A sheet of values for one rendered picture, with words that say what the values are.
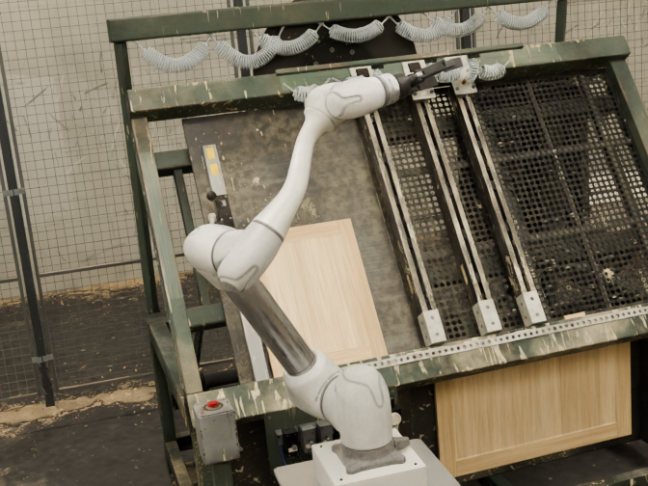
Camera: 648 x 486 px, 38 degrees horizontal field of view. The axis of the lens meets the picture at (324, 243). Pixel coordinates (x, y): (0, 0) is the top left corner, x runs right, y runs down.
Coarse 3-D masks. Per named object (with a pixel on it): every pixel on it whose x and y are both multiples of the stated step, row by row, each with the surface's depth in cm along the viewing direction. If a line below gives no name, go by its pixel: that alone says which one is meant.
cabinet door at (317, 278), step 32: (320, 224) 364; (288, 256) 356; (320, 256) 359; (352, 256) 361; (288, 288) 351; (320, 288) 354; (352, 288) 356; (320, 320) 349; (352, 320) 352; (352, 352) 346; (384, 352) 349
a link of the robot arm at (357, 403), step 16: (352, 368) 275; (368, 368) 275; (336, 384) 275; (352, 384) 270; (368, 384) 270; (384, 384) 274; (336, 400) 274; (352, 400) 269; (368, 400) 269; (384, 400) 271; (336, 416) 275; (352, 416) 270; (368, 416) 269; (384, 416) 271; (352, 432) 271; (368, 432) 270; (384, 432) 272; (352, 448) 273; (368, 448) 272
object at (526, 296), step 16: (464, 64) 395; (464, 80) 389; (464, 96) 393; (464, 112) 390; (464, 128) 391; (480, 128) 389; (480, 144) 387; (480, 160) 383; (480, 176) 383; (496, 176) 381; (496, 192) 380; (496, 208) 376; (496, 224) 376; (512, 224) 374; (512, 240) 373; (512, 256) 369; (512, 272) 369; (528, 272) 368; (528, 288) 366; (528, 304) 362; (528, 320) 362; (544, 320) 361
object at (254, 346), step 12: (204, 156) 363; (216, 156) 364; (216, 180) 360; (216, 192) 358; (240, 312) 342; (252, 336) 339; (252, 348) 337; (252, 360) 336; (264, 360) 337; (252, 372) 338; (264, 372) 335
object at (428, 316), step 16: (368, 128) 378; (368, 144) 381; (384, 144) 377; (384, 160) 375; (384, 176) 371; (384, 192) 372; (400, 192) 370; (400, 208) 369; (400, 224) 365; (400, 240) 363; (416, 240) 363; (400, 256) 366; (416, 256) 361; (416, 272) 358; (416, 288) 356; (416, 304) 358; (432, 304) 354; (432, 320) 352; (432, 336) 349
